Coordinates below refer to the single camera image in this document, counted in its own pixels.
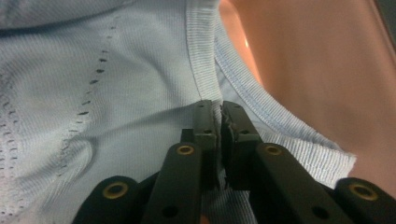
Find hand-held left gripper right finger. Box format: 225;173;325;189
221;100;353;224

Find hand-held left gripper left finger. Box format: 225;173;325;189
141;99;219;224

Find pink basin with grey rim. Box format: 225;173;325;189
218;0;396;200

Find light blue shirt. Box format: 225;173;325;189
0;0;358;224

